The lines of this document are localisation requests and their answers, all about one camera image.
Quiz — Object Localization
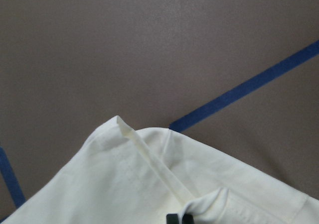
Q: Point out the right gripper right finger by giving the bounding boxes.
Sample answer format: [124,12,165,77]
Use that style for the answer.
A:
[181,214,193,224]

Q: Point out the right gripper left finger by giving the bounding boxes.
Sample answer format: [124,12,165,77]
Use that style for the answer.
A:
[166,214,179,224]

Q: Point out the white long-sleeve printed shirt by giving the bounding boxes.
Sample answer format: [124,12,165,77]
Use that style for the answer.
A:
[5,116,319,224]

